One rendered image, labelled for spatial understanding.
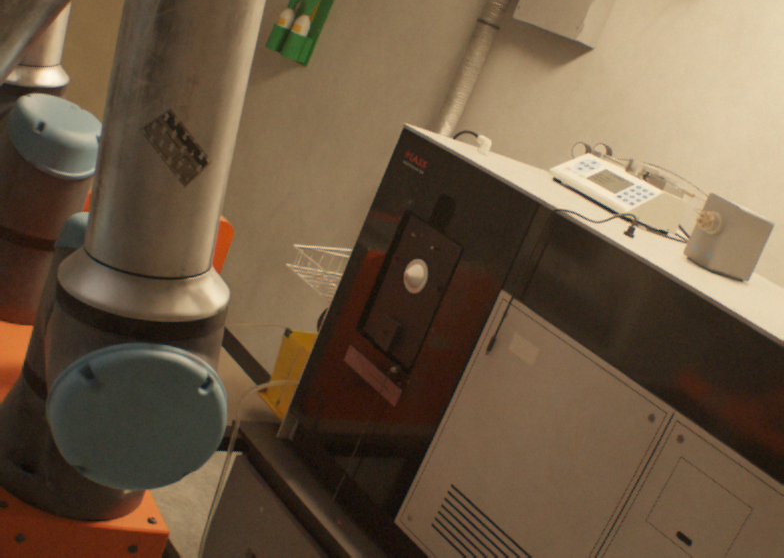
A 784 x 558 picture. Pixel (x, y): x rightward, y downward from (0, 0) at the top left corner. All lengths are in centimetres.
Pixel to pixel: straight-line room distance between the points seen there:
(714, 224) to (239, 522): 112
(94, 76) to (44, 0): 397
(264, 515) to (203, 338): 138
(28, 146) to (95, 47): 357
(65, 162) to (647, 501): 91
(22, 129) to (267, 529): 113
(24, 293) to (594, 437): 85
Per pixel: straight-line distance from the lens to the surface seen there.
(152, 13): 57
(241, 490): 205
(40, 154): 107
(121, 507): 82
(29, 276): 110
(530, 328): 158
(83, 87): 466
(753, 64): 281
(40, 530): 80
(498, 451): 161
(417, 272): 178
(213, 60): 57
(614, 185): 195
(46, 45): 119
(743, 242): 175
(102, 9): 460
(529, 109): 326
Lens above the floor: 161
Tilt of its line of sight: 13 degrees down
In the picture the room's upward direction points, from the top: 23 degrees clockwise
